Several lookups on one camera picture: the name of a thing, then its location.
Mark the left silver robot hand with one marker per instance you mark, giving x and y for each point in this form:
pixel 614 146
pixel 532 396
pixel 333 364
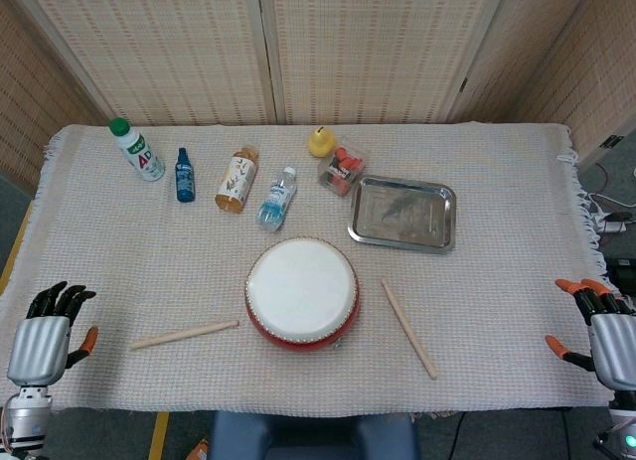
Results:
pixel 37 348

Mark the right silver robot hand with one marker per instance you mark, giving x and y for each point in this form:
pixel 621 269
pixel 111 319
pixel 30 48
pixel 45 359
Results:
pixel 613 346

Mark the wooden drumstick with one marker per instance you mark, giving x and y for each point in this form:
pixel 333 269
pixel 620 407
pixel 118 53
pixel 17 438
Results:
pixel 408 328
pixel 184 334

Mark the rectangular metal tray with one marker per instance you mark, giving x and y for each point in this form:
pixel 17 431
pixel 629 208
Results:
pixel 402 214

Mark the red and white drum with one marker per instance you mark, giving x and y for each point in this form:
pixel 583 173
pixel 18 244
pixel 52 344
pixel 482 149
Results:
pixel 300 286

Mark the black box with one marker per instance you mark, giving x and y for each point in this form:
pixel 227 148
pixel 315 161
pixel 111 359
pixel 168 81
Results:
pixel 621 271

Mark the white power strip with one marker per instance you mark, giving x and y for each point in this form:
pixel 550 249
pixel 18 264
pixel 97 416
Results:
pixel 615 226

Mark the beige woven tablecloth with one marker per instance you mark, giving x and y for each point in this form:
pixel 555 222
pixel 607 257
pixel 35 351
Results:
pixel 149 261

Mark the orange packet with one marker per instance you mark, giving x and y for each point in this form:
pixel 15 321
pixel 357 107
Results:
pixel 199 450

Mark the white bottle green cap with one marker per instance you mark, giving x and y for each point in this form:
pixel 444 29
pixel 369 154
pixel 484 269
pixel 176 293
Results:
pixel 141 154

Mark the small blue bottle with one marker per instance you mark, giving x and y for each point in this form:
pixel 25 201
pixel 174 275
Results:
pixel 185 179

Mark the amber tea bottle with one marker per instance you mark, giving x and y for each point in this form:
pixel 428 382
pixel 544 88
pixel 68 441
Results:
pixel 237 179

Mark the clear water bottle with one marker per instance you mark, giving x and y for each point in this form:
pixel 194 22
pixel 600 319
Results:
pixel 275 201

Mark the blue padded seat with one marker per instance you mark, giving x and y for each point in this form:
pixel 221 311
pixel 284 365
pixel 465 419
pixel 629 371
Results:
pixel 308 437

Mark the clear box red items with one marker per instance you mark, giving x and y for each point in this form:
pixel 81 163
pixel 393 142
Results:
pixel 342 169

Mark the bamboo folding screen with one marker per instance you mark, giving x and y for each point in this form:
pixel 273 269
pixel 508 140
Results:
pixel 199 57

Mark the yellow toy pear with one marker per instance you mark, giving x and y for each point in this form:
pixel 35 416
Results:
pixel 322 143

